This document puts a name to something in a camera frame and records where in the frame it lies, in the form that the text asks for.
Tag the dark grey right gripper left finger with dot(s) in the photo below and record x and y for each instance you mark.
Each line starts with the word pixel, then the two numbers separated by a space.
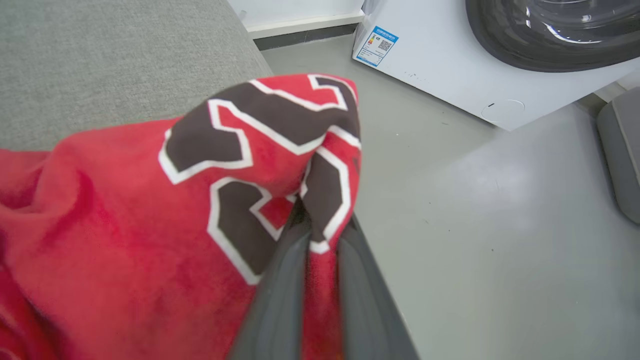
pixel 277 320

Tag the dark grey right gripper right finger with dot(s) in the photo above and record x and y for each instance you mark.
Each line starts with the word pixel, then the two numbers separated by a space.
pixel 370 320

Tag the red basketball jersey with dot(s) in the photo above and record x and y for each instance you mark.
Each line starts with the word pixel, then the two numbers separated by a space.
pixel 100 225

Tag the round white filter cover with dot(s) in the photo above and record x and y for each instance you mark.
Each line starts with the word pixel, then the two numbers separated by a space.
pixel 502 112

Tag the white washing machine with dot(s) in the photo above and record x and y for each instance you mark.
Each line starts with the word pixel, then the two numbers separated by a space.
pixel 440 65

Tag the blue white energy label sticker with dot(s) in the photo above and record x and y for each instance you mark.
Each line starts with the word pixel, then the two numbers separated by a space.
pixel 377 46

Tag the grey rounded container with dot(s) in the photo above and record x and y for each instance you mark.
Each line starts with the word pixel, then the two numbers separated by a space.
pixel 622 155

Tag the grey fabric sofa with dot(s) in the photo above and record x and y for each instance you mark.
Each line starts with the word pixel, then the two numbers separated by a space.
pixel 100 60

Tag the dark round washing machine door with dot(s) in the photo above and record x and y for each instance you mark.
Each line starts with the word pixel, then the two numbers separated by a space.
pixel 550 45

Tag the white wall baseboard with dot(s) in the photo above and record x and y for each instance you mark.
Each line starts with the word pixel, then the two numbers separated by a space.
pixel 305 25

